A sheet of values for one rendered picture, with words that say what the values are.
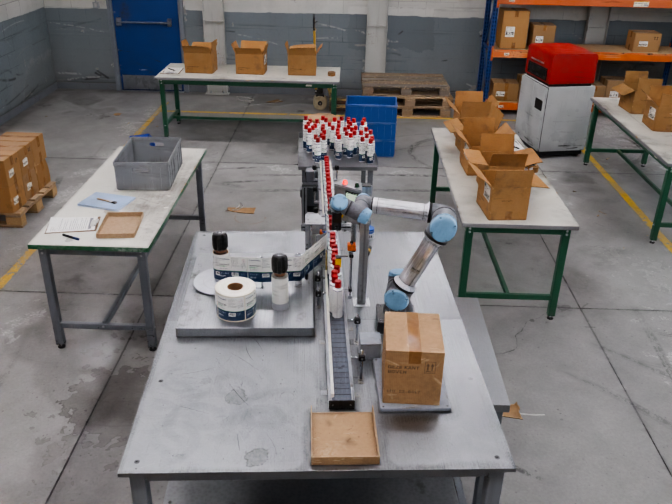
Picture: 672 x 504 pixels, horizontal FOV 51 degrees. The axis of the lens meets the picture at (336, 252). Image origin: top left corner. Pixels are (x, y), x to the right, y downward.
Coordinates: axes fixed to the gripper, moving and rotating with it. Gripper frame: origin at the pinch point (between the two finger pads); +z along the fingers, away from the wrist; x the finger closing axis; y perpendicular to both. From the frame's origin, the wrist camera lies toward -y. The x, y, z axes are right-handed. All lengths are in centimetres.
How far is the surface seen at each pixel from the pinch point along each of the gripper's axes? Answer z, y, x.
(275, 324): -3, -54, 30
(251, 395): -42, -83, 38
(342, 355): -26, -68, -2
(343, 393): -50, -81, -1
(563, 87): 426, 195, -284
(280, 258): -6.4, -22.3, 27.2
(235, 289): 5, -37, 50
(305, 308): 9, -47, 15
